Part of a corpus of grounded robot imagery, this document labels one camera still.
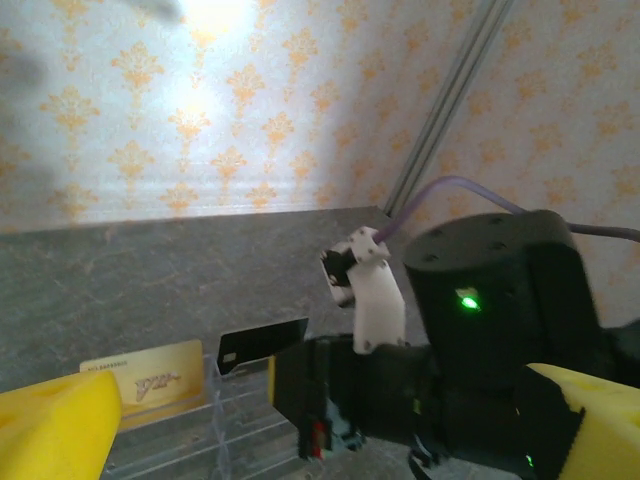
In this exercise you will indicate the clear acrylic card stand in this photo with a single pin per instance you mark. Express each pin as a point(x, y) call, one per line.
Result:
point(200, 440)

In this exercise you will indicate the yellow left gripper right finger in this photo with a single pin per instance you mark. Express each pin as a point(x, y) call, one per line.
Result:
point(610, 435)

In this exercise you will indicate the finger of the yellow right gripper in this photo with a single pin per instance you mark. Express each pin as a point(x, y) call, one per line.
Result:
point(310, 380)

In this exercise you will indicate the black credit card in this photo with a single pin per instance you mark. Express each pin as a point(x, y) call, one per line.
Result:
point(260, 342)

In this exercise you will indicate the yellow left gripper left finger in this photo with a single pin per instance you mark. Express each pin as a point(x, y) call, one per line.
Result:
point(50, 430)

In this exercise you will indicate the gold credit card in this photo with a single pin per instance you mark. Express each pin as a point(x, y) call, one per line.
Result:
point(165, 360)

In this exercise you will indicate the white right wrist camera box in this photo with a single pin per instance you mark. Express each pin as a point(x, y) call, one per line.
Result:
point(377, 310)

